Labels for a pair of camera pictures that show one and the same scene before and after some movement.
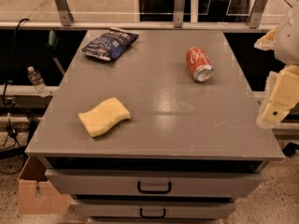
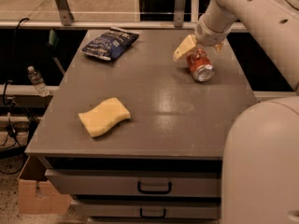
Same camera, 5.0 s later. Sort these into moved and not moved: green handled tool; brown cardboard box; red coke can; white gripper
Moved: white gripper
Not moved: green handled tool; red coke can; brown cardboard box
